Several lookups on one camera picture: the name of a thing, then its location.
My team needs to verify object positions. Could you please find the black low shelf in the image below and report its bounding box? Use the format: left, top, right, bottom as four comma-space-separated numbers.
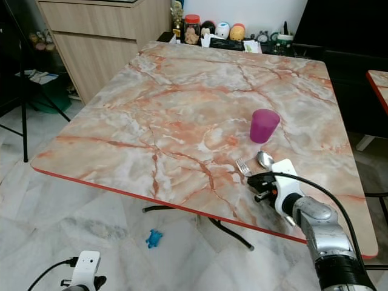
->
156, 32, 325, 60

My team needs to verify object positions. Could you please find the white green paper packet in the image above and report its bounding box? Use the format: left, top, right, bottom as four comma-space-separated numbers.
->
243, 40, 263, 54

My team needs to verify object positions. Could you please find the silver metal spoon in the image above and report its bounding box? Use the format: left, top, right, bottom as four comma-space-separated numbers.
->
256, 150, 275, 171

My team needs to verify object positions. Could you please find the light wooden cabinet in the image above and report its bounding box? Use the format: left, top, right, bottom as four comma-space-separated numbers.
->
36, 0, 172, 104

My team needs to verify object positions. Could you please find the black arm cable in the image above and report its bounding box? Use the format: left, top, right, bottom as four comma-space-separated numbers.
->
28, 258, 79, 291
270, 172, 368, 259

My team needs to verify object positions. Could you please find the red lidded glass jar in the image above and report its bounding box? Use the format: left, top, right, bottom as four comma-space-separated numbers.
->
184, 15, 201, 45

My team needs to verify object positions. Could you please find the small blue toy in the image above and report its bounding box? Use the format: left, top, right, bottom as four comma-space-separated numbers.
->
145, 229, 164, 249

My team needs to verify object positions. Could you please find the white round toy figure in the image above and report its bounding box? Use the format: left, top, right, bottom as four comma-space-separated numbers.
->
215, 22, 231, 40

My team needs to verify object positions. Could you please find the black metal stand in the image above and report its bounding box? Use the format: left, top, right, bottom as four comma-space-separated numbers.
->
0, 0, 72, 163

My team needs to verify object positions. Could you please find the yellow orange toy figure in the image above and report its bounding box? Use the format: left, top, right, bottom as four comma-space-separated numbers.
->
229, 23, 246, 42

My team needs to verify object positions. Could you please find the black metal table leg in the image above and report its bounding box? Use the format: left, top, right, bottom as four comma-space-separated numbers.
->
142, 204, 255, 251

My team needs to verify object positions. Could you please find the green round basin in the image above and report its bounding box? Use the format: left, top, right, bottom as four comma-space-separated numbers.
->
30, 86, 72, 114

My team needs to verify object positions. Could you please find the gold figurine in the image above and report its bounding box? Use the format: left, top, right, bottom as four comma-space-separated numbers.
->
170, 1, 184, 38

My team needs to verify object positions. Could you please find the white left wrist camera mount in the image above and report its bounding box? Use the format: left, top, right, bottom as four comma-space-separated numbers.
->
71, 250, 102, 291

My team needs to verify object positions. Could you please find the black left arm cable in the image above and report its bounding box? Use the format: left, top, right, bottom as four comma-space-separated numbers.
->
28, 258, 79, 291

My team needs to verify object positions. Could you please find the green lidded jar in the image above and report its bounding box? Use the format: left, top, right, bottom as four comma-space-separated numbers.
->
275, 33, 294, 56

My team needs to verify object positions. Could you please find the black sofa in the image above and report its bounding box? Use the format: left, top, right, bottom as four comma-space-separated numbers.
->
292, 0, 388, 138

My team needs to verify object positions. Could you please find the white printed paper sheet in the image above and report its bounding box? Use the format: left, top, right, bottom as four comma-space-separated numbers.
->
15, 69, 59, 85

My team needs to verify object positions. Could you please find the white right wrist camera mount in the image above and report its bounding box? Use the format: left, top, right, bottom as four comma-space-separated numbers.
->
271, 159, 304, 218

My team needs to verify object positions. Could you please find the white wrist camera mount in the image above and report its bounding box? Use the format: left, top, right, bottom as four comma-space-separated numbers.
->
271, 159, 304, 218
71, 250, 102, 291

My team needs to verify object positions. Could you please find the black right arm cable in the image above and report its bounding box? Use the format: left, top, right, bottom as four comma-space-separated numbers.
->
270, 172, 368, 259

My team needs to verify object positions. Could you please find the purple plastic cup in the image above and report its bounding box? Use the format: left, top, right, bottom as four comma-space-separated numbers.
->
249, 109, 281, 144

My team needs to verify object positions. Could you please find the red edged marble side table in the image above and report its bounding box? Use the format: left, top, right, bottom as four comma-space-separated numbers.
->
366, 70, 388, 116

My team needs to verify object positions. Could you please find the silver metal fork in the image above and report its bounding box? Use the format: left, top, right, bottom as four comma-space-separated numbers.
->
236, 157, 256, 178

